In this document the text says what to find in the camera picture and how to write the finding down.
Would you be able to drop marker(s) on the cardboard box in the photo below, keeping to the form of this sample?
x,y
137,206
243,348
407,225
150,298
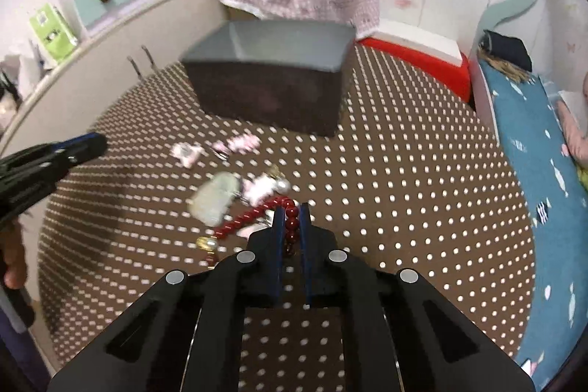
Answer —
x,y
243,13

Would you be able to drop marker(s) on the tan folded stockings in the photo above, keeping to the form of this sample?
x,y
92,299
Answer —
x,y
503,68

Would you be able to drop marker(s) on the cream cabinet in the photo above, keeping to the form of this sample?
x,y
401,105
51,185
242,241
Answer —
x,y
92,66

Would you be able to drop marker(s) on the pink pillow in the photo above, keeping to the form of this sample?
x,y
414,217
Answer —
x,y
576,135

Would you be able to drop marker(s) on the person's left hand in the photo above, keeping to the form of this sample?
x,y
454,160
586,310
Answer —
x,y
16,263

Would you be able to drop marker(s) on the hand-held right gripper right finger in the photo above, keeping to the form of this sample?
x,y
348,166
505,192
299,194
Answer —
x,y
305,263

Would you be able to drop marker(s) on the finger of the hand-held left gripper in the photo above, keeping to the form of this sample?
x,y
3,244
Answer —
x,y
87,146

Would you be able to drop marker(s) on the white pearl jewelry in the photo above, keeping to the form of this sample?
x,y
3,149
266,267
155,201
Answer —
x,y
282,187

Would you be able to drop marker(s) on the pink bow hair clip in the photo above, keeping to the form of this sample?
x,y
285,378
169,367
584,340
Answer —
x,y
243,143

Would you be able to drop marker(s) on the grey storage box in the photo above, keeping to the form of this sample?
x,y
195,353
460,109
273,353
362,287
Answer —
x,y
266,98

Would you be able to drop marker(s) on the pink white hair clip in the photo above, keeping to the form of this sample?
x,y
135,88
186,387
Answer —
x,y
187,154

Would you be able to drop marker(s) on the small silver metal clip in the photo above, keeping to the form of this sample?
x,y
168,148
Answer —
x,y
220,152

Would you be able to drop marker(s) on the blue printed bed sheet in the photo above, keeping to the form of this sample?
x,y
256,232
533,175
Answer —
x,y
519,153

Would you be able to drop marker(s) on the green packet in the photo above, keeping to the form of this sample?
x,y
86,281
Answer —
x,y
51,33

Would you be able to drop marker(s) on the pink flower hair clip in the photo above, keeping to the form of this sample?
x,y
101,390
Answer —
x,y
258,189

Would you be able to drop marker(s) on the dark folded clothes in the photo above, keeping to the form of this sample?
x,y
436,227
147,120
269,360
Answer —
x,y
507,50

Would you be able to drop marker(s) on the pale pink butterfly sticker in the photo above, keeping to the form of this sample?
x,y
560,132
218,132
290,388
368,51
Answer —
x,y
402,2

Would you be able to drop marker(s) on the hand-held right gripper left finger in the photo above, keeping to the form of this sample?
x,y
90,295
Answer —
x,y
278,259

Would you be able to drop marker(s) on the white pillow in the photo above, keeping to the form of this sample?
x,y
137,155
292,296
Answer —
x,y
564,99

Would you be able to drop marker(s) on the red storage box white lid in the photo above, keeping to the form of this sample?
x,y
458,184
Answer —
x,y
422,61

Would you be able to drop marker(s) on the pale green jade pendant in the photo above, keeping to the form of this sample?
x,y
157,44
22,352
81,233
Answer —
x,y
213,197

